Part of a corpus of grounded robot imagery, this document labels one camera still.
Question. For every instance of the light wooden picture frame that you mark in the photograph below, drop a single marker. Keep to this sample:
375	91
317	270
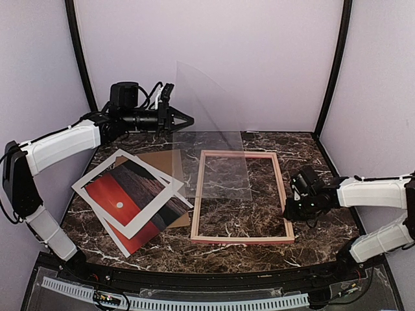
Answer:
289	237

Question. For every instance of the small circuit board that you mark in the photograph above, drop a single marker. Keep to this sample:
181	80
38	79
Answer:
100	297

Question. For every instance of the black corner post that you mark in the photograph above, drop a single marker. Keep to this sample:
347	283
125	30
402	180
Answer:
79	54
335	68

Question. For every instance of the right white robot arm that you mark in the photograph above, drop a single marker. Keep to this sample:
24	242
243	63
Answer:
313	197

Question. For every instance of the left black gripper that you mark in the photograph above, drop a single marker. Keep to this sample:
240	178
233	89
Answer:
165	120

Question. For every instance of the left black corner post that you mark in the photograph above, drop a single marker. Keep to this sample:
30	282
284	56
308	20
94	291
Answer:
79	54

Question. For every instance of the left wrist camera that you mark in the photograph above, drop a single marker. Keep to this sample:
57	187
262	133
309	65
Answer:
163	95

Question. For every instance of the grey slotted cable duct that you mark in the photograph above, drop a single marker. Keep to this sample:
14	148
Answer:
132	302

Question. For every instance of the clear acrylic sheet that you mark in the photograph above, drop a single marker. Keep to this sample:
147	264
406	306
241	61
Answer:
202	146

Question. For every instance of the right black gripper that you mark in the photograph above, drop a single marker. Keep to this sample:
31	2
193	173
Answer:
290	213

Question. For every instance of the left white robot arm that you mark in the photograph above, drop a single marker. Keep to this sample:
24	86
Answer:
130	109

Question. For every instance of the white photo mat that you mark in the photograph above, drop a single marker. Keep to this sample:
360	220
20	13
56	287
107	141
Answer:
172	187

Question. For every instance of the brown cardboard backing board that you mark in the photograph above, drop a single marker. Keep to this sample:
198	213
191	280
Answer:
162	162

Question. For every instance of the black front rail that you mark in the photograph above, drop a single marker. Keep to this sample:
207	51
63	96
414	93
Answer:
379	288

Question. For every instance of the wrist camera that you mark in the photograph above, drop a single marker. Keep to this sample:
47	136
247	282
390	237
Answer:
163	95
299	184

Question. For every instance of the right black corner post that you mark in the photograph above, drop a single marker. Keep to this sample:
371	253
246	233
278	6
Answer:
335	68

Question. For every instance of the red sunset photo print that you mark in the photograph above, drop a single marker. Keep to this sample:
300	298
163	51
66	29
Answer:
106	192

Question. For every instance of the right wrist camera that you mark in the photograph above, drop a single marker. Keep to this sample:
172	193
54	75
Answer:
299	184

